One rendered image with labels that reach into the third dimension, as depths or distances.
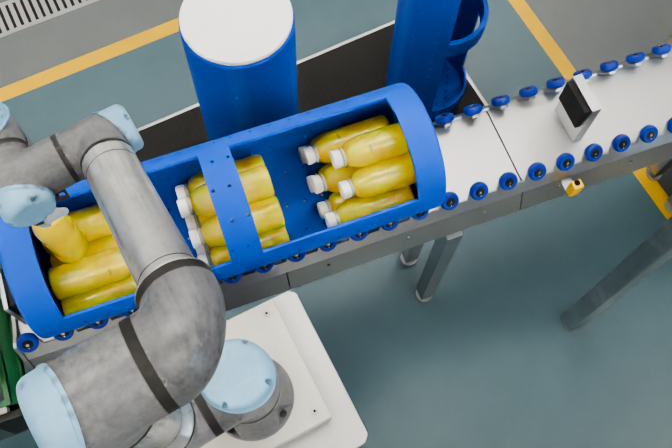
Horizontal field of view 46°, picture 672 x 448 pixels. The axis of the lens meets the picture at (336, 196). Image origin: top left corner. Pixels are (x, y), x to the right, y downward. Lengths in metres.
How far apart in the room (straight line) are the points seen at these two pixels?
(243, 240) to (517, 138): 0.77
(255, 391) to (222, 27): 1.01
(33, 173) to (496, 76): 2.30
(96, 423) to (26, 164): 0.43
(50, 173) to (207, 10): 0.95
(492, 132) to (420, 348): 0.99
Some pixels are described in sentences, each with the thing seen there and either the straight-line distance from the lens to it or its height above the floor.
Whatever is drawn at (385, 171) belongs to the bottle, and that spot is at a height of 1.14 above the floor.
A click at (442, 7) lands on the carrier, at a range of 2.32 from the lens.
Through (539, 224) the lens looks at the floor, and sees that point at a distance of 2.94.
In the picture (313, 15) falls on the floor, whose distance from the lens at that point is 3.27.
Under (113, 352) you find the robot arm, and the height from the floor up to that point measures 1.82.
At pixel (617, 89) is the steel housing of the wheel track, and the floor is 0.93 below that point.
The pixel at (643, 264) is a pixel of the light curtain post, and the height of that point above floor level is 0.69.
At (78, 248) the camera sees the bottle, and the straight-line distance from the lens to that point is 1.62.
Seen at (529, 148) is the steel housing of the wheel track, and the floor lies 0.93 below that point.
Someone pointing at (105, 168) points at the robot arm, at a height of 1.69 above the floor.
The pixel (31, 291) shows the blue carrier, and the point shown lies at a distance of 1.59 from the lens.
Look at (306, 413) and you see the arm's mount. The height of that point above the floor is 1.18.
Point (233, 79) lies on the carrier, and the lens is 1.97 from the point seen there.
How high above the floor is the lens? 2.64
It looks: 67 degrees down
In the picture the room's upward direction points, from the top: 3 degrees clockwise
